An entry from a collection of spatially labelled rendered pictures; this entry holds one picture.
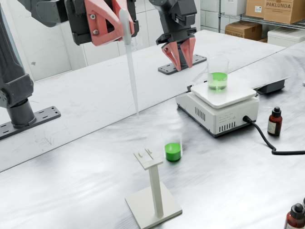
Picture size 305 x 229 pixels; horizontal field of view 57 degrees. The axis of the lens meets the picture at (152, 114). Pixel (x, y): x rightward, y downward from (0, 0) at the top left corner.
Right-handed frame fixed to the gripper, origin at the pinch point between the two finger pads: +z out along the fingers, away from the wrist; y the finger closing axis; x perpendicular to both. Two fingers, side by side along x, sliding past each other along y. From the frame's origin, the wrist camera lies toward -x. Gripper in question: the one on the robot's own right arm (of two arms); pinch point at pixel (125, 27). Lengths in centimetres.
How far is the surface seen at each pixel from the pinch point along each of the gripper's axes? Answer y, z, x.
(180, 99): 22.4, -26.2, 29.1
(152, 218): -1.1, 3.5, 31.6
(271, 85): 49, -19, 30
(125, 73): 19, -63, 33
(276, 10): 210, -165, 56
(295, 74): 65, -24, 32
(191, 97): 22.3, -20.3, 26.0
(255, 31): 222, -202, 85
